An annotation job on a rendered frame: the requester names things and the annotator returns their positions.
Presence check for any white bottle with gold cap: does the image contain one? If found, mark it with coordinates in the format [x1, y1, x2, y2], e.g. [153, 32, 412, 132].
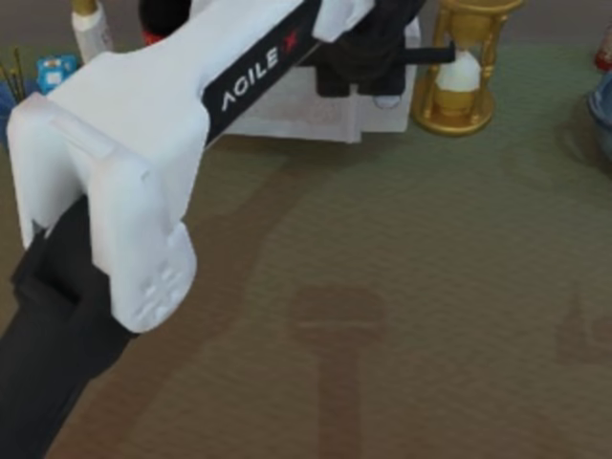
[70, 0, 115, 62]

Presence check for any red and white object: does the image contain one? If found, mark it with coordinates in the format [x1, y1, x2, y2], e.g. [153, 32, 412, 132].
[594, 39, 612, 72]

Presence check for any white box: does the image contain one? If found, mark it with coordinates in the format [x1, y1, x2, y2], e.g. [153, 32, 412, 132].
[228, 17, 423, 144]

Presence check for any blue pen holder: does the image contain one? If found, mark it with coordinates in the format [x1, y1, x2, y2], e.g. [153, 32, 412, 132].
[0, 78, 31, 114]

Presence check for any small blue box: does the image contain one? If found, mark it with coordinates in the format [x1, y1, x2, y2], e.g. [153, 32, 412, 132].
[36, 54, 78, 96]

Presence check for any black and red toy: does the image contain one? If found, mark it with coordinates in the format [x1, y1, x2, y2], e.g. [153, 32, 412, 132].
[138, 0, 193, 48]

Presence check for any thin yellow stick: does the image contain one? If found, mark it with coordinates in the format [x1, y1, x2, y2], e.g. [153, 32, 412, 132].
[12, 47, 25, 93]

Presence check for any gold hourglass with white sand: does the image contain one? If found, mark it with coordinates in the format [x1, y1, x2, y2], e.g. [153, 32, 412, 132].
[412, 0, 525, 139]

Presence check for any blue bowl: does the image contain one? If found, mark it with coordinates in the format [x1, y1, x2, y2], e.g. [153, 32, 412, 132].
[586, 71, 612, 141]

